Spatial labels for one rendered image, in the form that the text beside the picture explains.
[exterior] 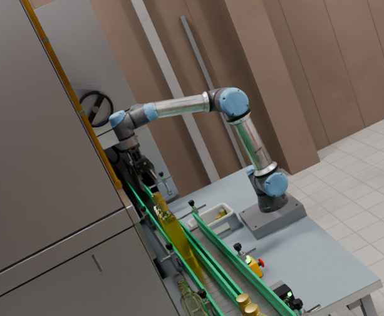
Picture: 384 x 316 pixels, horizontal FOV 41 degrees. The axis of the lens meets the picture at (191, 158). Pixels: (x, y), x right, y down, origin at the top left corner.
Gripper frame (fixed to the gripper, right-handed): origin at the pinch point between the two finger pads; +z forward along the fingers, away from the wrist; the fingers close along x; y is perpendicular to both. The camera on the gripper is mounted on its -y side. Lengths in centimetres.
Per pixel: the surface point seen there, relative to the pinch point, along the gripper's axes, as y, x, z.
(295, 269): 41, 36, 46
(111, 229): 68, -19, -15
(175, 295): 36, -11, 33
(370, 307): 67, 49, 58
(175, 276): 23.2, -7.9, 32.8
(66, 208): 67, -28, -27
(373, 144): -187, 209, 121
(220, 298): 53, 3, 33
